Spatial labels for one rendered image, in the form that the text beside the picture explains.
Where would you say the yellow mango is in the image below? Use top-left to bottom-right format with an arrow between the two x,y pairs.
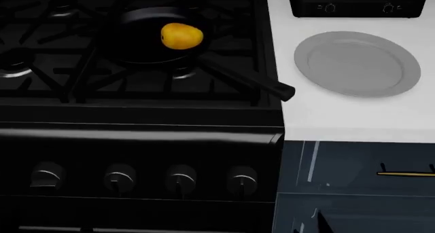
160,22 -> 205,50

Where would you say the black frying pan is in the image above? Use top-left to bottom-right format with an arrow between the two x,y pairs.
97,6 -> 296,103

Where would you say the grey round plate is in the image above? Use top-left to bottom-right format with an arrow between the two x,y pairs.
294,31 -> 422,98

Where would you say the black stove knob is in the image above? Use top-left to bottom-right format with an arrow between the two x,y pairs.
29,161 -> 66,190
164,164 -> 198,196
226,164 -> 258,196
103,162 -> 137,195

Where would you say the black gas stove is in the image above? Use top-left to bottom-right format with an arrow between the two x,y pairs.
0,0 -> 285,233

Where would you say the dark blue cabinet drawer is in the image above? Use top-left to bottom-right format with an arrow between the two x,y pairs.
278,139 -> 435,194

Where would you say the dark blue cabinet door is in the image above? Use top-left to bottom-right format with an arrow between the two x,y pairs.
271,192 -> 435,233

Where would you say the black stove grate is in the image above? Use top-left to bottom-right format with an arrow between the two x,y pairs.
0,0 -> 273,107

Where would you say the black toaster oven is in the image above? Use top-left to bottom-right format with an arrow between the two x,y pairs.
286,0 -> 431,19

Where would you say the oven door handle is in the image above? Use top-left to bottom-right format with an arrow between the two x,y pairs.
18,225 -> 239,233

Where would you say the gold drawer handle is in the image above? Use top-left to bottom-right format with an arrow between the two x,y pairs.
376,162 -> 435,178

